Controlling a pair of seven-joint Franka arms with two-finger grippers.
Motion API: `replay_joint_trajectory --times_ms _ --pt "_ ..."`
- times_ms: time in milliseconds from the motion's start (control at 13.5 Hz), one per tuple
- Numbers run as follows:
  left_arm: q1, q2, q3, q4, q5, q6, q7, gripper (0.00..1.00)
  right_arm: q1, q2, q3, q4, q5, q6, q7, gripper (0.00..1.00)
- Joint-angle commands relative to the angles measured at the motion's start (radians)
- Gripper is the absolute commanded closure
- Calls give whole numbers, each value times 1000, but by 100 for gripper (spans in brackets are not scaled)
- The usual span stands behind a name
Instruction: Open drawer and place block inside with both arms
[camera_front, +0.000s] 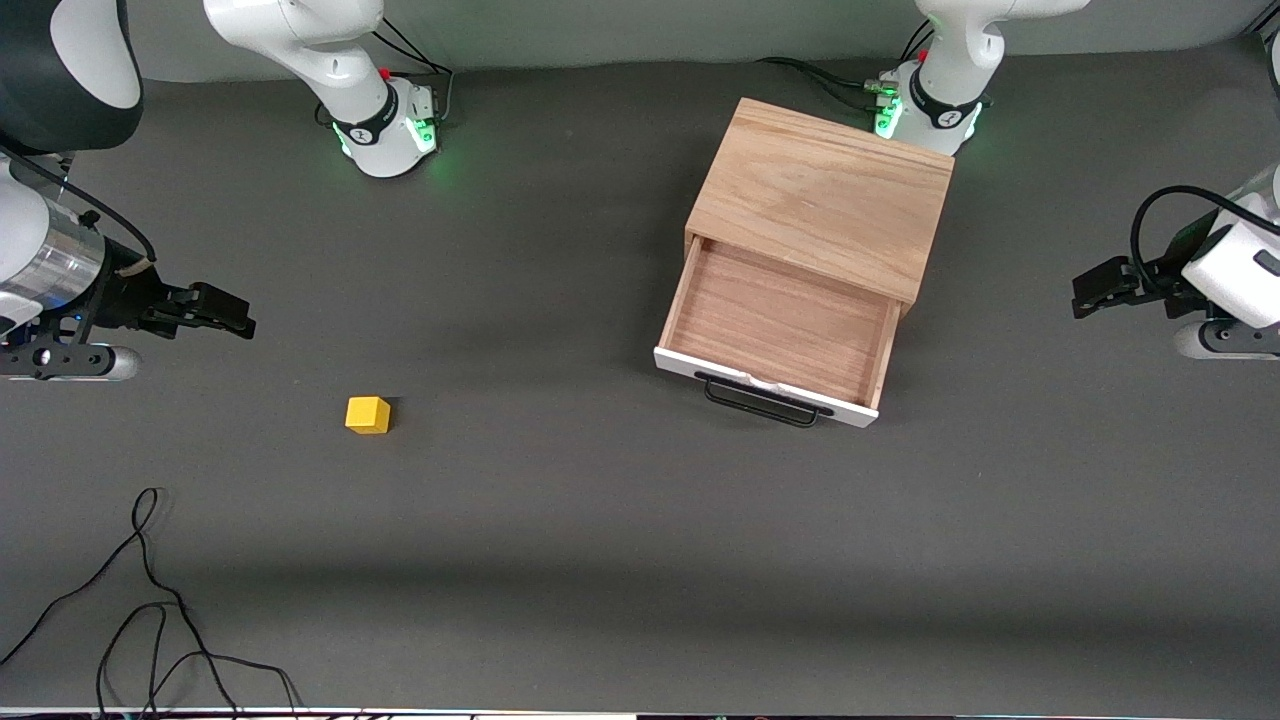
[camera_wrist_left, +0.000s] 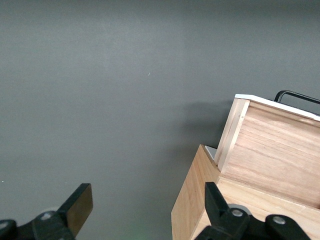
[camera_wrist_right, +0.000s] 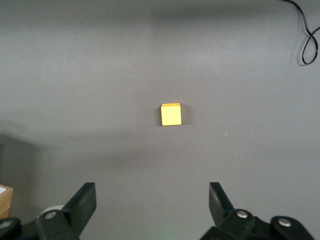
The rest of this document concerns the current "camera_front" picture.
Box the yellow cube block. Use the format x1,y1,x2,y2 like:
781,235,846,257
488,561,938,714
345,396,392,436

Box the white-fronted wooden drawer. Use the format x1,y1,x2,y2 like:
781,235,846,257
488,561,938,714
654,236,905,430

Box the black drawer handle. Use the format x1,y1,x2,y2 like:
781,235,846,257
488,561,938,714
703,372,836,429

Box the wooden drawer cabinet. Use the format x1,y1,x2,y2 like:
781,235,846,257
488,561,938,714
684,97,956,321

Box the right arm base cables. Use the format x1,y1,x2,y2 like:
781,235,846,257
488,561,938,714
315,18,457,131

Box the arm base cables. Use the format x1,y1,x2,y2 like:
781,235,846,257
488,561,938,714
755,57,901,113
315,18,457,131

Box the thin black loose cable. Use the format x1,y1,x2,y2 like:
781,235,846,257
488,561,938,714
0,487,304,718

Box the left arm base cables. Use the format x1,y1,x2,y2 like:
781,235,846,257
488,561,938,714
755,57,901,113

